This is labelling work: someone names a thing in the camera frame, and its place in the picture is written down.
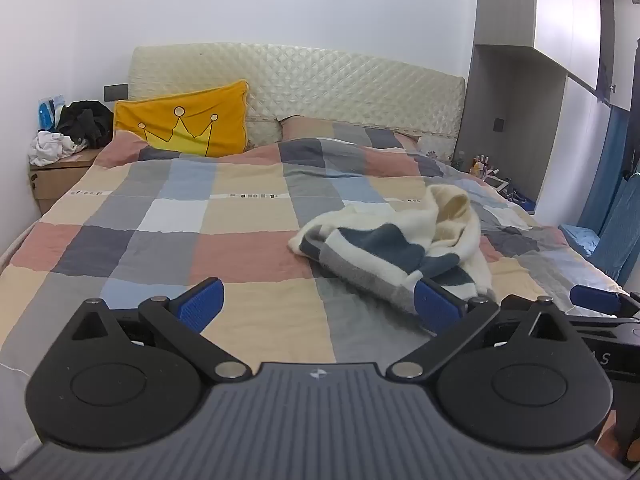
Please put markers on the group of small bottles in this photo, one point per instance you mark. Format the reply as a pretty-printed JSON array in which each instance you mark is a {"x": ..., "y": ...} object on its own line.
[{"x": 479, "y": 165}]

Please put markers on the cream bed mattress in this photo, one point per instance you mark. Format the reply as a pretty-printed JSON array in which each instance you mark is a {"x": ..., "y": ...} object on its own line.
[{"x": 6, "y": 260}]

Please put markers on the grey wall switch panel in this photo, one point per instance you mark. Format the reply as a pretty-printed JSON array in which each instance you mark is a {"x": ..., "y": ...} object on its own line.
[{"x": 116, "y": 92}]

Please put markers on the cream sweater with navy pattern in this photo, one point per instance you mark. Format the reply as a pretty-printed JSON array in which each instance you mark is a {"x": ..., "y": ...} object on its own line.
[{"x": 410, "y": 220}]

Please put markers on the dark wall socket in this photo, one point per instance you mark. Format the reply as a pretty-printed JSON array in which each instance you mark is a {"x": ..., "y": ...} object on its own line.
[{"x": 498, "y": 124}]

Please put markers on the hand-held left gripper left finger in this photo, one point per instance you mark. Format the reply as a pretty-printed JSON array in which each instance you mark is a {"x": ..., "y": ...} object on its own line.
[{"x": 202, "y": 304}]

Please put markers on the wooden nightstand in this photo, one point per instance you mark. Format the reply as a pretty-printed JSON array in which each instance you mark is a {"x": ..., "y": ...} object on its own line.
[{"x": 55, "y": 182}]

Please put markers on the blue hanging clothes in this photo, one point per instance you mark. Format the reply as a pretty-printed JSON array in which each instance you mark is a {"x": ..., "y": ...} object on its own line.
[{"x": 615, "y": 185}]

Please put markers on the white crumpled clothes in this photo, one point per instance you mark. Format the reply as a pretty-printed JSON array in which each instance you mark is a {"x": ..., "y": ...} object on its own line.
[{"x": 50, "y": 146}]

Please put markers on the checkered patchwork quilt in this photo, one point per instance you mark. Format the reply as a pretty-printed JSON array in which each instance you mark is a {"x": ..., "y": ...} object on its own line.
[{"x": 225, "y": 240}]

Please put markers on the cream quilted headboard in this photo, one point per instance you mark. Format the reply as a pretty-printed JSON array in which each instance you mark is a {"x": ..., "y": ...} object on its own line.
[{"x": 325, "y": 80}]

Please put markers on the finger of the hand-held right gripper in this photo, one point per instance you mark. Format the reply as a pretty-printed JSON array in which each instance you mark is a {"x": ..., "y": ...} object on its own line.
[
  {"x": 595, "y": 299},
  {"x": 517, "y": 302}
]

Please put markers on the yellow crown pillow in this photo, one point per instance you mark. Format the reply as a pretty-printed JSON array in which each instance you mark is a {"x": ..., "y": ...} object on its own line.
[{"x": 165, "y": 115}]

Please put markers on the grey wardrobe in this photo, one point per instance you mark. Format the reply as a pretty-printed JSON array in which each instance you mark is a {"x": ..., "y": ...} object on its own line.
[{"x": 505, "y": 10}]

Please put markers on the black clothes pile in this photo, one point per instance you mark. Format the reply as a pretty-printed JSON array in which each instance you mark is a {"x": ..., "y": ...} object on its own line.
[{"x": 87, "y": 122}]

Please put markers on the blue packet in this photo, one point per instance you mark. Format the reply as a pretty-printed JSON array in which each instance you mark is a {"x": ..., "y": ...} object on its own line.
[{"x": 49, "y": 110}]

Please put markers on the checkered pillow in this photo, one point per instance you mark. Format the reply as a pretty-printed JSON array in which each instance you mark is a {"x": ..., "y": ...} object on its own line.
[{"x": 350, "y": 135}]

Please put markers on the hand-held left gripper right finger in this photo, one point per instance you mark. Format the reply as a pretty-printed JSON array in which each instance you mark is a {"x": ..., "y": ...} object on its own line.
[{"x": 434, "y": 305}]

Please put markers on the blue folded cloth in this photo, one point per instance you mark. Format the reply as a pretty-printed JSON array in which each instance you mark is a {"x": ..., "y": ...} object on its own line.
[{"x": 580, "y": 239}]

